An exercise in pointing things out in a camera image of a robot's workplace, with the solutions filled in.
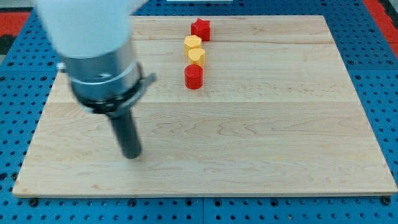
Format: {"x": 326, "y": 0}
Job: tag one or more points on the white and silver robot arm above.
{"x": 93, "y": 40}

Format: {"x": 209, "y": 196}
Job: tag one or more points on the red cylinder block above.
{"x": 193, "y": 76}

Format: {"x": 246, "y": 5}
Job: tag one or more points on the light wooden board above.
{"x": 277, "y": 116}

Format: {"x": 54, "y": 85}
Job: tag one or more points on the yellow heart block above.
{"x": 197, "y": 57}

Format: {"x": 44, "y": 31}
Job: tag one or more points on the yellow hexagon block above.
{"x": 191, "y": 42}

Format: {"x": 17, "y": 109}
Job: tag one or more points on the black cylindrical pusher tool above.
{"x": 124, "y": 129}

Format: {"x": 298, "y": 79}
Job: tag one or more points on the red star block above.
{"x": 202, "y": 29}

